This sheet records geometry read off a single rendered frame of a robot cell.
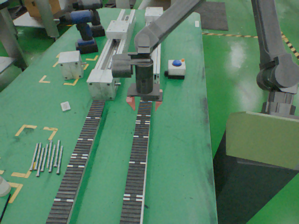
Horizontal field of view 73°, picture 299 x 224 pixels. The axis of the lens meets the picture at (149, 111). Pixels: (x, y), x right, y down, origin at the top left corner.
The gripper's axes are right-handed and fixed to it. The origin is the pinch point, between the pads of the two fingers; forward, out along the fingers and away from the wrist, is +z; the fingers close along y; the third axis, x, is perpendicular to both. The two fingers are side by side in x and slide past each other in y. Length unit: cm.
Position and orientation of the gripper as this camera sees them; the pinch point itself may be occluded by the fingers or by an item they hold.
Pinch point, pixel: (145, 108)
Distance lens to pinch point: 74.5
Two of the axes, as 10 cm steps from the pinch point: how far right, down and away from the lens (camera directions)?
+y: -10.0, -0.3, 0.3
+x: -0.4, 7.0, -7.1
